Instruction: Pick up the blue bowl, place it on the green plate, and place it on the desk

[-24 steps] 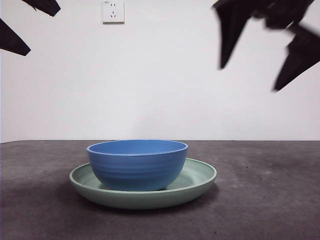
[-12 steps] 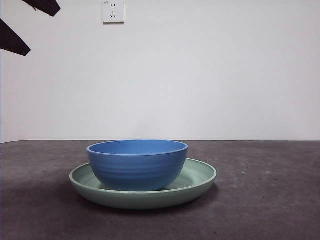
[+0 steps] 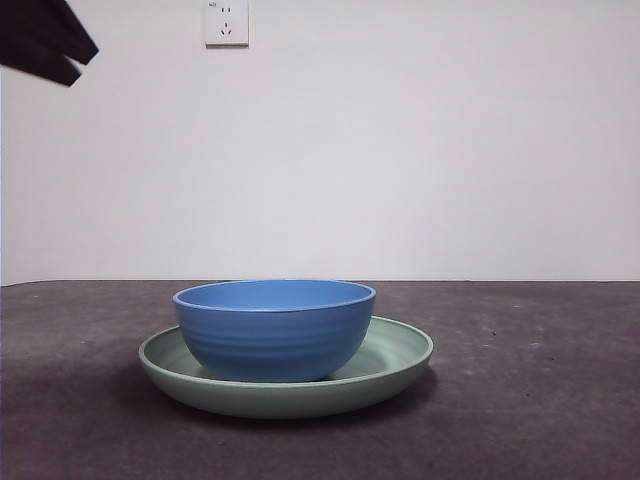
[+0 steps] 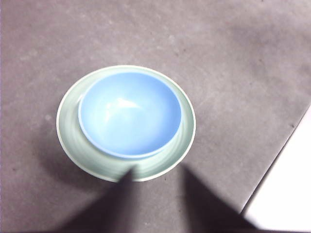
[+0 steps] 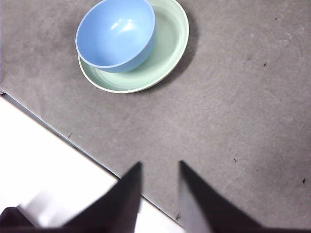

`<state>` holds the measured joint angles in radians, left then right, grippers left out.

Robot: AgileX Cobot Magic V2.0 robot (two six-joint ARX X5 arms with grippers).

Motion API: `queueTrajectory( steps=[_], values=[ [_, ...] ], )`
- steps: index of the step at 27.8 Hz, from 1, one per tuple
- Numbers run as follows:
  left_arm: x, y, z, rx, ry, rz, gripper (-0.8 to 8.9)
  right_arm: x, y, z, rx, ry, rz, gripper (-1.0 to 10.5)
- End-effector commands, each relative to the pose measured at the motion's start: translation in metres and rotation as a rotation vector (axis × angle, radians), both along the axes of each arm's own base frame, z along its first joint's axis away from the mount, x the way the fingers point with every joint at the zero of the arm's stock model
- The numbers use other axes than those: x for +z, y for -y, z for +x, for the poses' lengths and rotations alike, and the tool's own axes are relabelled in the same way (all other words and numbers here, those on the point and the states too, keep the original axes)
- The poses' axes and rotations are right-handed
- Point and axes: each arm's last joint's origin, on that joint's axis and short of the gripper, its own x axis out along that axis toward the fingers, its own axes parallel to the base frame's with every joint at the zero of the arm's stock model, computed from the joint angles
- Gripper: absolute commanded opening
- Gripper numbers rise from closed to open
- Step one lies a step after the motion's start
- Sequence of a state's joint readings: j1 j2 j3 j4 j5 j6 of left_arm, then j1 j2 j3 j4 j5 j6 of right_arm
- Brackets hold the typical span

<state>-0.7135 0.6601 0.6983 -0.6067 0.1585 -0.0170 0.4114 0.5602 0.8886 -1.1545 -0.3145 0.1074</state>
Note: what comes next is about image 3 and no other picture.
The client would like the blue ribbed bowl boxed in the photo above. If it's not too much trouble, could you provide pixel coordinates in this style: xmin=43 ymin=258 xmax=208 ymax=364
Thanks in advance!
xmin=172 ymin=278 xmax=377 ymax=384

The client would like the green round plate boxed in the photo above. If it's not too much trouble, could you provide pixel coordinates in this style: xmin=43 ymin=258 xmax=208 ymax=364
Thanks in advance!
xmin=138 ymin=315 xmax=435 ymax=420

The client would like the white wall socket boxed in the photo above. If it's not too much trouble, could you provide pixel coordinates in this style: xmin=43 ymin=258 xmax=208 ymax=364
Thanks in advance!
xmin=204 ymin=0 xmax=250 ymax=50

